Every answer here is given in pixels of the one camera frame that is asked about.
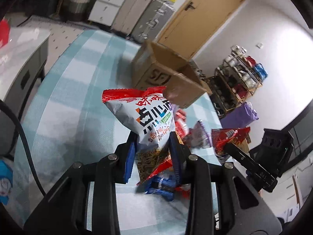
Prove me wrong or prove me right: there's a red box on side table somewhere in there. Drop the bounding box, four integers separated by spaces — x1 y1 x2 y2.
0 19 10 48

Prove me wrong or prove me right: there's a blue checkered tablecloth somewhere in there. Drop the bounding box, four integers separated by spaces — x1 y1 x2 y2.
12 29 223 235

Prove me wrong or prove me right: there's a SF cardboard box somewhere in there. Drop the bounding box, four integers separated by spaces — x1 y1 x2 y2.
132 40 212 108

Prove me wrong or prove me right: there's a woven laundry basket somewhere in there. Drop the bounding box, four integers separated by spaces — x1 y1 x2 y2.
65 0 91 22

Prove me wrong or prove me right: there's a purple white snack bag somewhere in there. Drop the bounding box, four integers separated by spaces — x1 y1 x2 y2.
190 120 212 148

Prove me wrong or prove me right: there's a white noodle snack bag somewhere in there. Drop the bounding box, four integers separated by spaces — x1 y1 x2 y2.
102 87 175 183

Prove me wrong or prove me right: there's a blue snack packet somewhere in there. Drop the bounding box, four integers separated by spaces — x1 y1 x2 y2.
145 176 177 202

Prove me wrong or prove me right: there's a beige suitcase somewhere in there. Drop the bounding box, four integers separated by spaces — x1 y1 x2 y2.
112 0 152 35

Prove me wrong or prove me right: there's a wooden shoe rack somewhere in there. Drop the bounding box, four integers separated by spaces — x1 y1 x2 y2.
207 45 268 118

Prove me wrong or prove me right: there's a wooden door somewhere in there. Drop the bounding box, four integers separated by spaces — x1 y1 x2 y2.
157 0 246 60

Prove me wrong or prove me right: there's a red chip bag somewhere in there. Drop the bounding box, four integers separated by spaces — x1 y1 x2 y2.
211 127 250 155

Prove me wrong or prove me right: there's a black cable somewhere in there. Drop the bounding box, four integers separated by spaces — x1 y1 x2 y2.
0 99 47 197

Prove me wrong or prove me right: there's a red white balloon snack bag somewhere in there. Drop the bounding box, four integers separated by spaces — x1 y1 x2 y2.
174 109 189 141

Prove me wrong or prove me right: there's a white side table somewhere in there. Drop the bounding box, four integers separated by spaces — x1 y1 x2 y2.
0 26 51 118

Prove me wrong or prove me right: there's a red black candy packet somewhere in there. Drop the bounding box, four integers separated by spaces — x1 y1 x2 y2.
174 184 191 198

